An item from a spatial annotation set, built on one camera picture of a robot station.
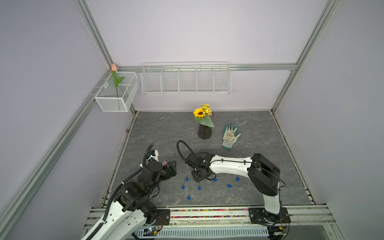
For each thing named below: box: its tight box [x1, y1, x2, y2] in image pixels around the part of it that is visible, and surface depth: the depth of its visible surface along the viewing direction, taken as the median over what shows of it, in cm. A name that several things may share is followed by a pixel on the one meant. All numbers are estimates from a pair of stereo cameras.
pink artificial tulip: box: [111, 63, 125, 98], surface depth 92 cm
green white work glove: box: [221, 124, 241, 150], surface depth 107 cm
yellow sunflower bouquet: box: [193, 103, 215, 128], surface depth 88 cm
